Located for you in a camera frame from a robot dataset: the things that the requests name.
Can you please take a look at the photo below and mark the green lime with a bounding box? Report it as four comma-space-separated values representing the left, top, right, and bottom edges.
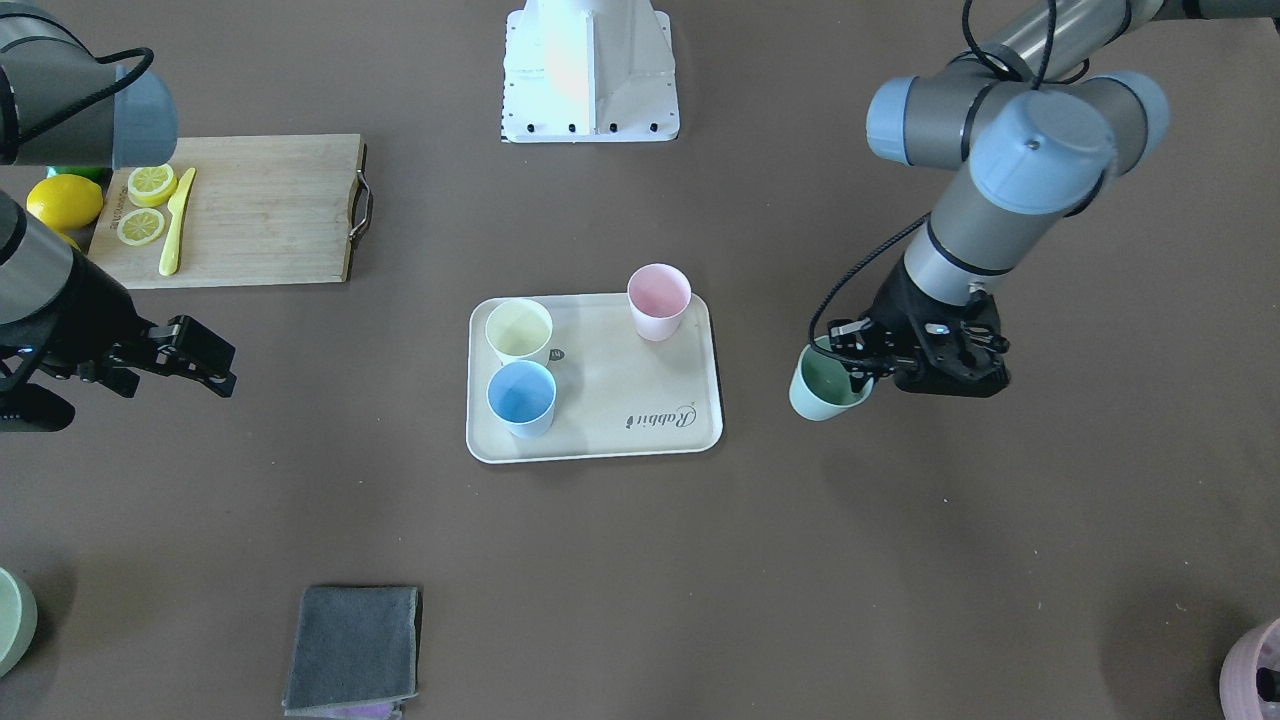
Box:
46, 167, 109, 182

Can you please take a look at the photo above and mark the wooden cutting board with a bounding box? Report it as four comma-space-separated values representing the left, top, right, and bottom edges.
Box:
87, 135, 372, 290

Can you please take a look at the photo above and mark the pink cup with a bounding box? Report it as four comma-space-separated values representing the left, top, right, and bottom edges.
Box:
626, 263, 692, 342

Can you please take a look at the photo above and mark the green bowl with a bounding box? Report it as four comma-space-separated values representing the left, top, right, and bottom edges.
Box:
0, 568, 38, 676

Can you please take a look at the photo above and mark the blue cup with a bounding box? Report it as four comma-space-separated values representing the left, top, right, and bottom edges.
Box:
486, 360, 558, 439

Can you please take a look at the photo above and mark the cream yellow cup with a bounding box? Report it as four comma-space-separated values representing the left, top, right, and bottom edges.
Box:
484, 299, 554, 366

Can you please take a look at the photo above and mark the yellow plastic knife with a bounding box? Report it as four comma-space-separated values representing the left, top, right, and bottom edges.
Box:
157, 167, 198, 277

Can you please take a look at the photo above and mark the whole lemon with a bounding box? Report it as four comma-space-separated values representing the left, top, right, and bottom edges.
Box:
26, 174, 104, 231
54, 231, 81, 252

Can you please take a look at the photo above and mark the cream rabbit tray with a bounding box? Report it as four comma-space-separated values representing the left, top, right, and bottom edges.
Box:
465, 293, 724, 464

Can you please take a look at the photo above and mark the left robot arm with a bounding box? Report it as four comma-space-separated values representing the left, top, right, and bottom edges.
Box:
810, 1, 1277, 402

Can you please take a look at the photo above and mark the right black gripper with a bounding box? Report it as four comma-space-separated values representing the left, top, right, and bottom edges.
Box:
3, 252, 237, 433

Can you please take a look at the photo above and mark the green cup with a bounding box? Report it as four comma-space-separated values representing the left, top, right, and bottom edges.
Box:
788, 345, 870, 421

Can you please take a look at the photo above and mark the pink ice bowl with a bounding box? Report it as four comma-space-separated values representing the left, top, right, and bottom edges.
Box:
1219, 619, 1279, 719

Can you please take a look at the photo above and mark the lemon slice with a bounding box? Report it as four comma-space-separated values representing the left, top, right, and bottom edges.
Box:
115, 208, 166, 247
125, 164, 178, 208

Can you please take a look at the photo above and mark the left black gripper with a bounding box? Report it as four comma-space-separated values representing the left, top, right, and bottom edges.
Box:
827, 260, 1010, 401

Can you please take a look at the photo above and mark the grey folded cloth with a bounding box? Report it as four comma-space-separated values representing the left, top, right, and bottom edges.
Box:
282, 585, 420, 719

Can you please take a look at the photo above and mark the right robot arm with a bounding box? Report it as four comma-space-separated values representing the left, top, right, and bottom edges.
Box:
1, 1, 236, 432

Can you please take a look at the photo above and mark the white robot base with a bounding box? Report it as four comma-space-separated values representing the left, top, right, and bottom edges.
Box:
500, 1, 681, 143

